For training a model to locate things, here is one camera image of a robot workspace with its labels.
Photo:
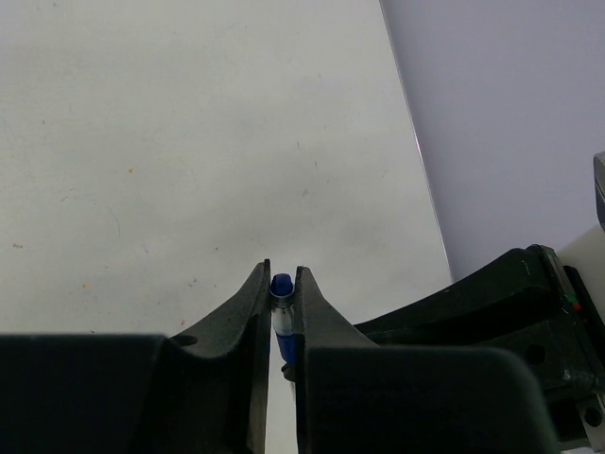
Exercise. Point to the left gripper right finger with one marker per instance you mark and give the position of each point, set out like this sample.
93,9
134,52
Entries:
355,396

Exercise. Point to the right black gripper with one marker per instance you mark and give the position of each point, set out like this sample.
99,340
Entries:
526,301

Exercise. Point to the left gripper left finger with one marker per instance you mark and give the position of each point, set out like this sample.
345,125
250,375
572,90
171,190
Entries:
204,390

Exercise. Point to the blue pen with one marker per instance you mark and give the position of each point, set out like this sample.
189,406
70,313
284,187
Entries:
282,309

